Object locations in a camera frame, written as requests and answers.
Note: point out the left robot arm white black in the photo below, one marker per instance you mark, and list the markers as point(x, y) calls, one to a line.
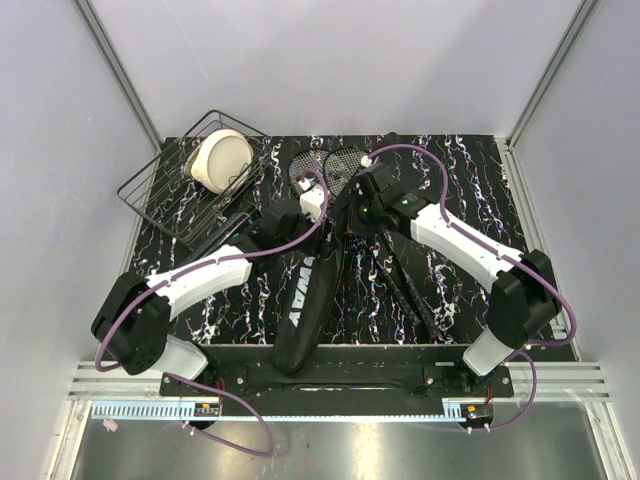
point(132, 325)

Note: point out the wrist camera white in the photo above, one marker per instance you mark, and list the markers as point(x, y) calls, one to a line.
point(366, 162)
point(311, 199)

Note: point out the black wire basket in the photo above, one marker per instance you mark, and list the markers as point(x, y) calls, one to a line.
point(166, 196)

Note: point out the black racket bag Crossway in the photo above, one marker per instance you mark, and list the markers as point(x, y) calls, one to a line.
point(316, 280)

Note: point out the white round container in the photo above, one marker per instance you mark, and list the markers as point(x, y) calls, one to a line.
point(221, 162)

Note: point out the black BOKA shuttlecock tube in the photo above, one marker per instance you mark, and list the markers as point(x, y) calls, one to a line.
point(231, 227)

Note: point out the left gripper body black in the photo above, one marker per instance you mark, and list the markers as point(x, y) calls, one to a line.
point(305, 224)

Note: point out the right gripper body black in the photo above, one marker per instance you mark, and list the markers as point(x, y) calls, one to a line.
point(365, 213)

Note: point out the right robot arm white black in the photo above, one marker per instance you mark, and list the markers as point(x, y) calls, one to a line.
point(523, 296)

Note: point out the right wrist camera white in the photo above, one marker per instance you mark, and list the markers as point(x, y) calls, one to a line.
point(366, 162)

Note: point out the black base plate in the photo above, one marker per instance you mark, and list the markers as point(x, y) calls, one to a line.
point(433, 371)

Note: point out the badminton racket black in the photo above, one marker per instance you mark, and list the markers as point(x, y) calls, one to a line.
point(407, 209)
point(300, 167)

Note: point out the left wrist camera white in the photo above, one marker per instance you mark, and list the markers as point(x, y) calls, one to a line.
point(311, 199)

